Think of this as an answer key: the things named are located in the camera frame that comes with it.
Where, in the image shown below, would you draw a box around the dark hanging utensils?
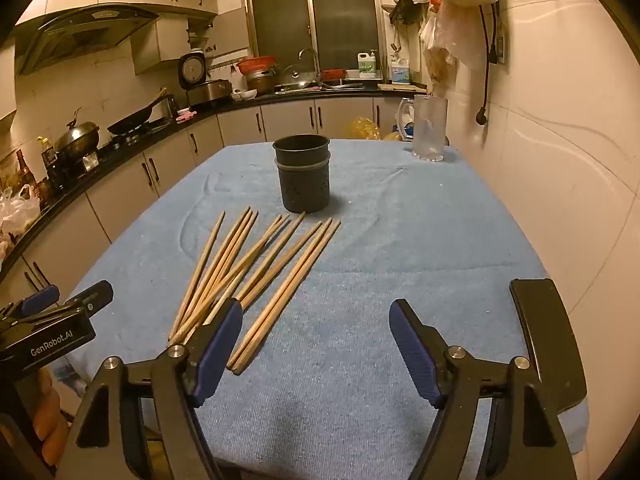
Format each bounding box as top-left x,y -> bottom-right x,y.
381,0 -> 426,27

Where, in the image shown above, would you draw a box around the green label detergent bottle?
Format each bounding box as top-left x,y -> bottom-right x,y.
357,50 -> 379,80

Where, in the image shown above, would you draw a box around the black power cable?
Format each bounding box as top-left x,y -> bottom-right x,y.
475,2 -> 502,127

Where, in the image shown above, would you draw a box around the blue terry table cloth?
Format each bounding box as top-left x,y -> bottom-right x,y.
65,139 -> 591,480

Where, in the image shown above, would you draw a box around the chrome faucet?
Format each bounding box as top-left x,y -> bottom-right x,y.
298,48 -> 322,86

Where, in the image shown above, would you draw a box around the steel cooking pot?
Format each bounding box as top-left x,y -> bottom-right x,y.
244,72 -> 277,95

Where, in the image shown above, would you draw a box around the grey range hood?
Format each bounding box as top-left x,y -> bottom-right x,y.
14,4 -> 162,77

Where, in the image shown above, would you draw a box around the blue label detergent bottle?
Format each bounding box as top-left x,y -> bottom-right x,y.
389,52 -> 412,85

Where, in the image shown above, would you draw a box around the black perforated utensil holder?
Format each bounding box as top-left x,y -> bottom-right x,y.
272,133 -> 332,214

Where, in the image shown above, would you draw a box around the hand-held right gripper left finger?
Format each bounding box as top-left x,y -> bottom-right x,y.
55,297 -> 244,480

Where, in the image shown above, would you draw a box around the clear glass pitcher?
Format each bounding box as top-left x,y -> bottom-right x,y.
397,94 -> 449,162

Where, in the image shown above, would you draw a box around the frosted glass window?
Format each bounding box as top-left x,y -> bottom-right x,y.
243,0 -> 383,86

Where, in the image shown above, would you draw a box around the black kitchen countertop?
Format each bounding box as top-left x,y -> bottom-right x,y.
0,82 -> 431,281

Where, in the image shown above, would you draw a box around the red plastic basin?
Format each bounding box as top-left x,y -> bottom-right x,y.
236,55 -> 277,76

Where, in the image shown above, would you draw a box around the cream lower kitchen cabinets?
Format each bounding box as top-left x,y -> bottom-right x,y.
0,95 -> 431,321

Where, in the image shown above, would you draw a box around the yellow plastic bag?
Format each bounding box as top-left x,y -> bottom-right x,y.
348,116 -> 401,142

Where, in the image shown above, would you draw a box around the clear hanging plastic bags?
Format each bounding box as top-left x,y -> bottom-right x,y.
419,0 -> 493,98

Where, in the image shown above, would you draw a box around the person's left hand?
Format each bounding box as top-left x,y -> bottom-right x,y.
31,366 -> 71,467

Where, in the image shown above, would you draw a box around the black wok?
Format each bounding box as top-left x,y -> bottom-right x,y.
106,87 -> 169,136

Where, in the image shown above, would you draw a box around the black gas stove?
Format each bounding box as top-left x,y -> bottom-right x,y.
45,117 -> 173,193

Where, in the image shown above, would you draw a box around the glass pot lid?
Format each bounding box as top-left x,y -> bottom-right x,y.
276,63 -> 317,92

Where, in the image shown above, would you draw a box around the bunch of wooden chopsticks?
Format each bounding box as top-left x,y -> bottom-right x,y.
167,206 -> 342,376

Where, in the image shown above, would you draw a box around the steel pot with lid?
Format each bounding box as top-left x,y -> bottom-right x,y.
52,109 -> 101,157

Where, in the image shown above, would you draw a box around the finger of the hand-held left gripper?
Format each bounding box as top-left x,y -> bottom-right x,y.
60,280 -> 114,318
7,284 -> 62,318

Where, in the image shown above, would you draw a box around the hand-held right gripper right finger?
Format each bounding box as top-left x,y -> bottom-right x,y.
388,298 -> 576,480

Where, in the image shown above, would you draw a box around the brown glass bottle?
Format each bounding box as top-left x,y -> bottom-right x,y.
14,149 -> 38,196

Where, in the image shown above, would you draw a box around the black rice cooker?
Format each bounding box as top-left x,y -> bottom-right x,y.
178,49 -> 233,107

